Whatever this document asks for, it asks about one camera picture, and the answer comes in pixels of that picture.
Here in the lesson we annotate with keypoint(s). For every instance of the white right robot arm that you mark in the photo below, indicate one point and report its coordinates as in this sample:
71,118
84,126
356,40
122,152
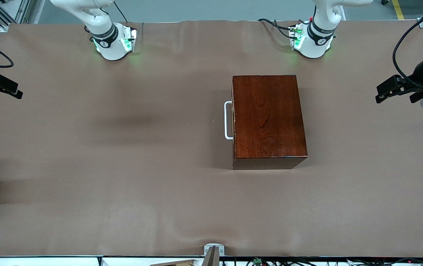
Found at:
111,50

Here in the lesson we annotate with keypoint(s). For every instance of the brown table cover sheet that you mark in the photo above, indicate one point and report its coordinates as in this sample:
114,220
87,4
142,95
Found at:
122,207

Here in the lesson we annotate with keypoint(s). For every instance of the light wooden board piece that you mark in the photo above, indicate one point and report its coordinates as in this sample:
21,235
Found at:
178,263

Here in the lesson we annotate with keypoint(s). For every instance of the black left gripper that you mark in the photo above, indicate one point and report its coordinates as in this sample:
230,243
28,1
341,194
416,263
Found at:
419,73

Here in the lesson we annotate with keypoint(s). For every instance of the dark brown wooden cabinet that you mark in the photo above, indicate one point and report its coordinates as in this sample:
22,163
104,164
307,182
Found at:
270,118

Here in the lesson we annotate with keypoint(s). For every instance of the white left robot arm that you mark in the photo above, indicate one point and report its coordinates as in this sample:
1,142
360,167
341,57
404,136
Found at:
313,48

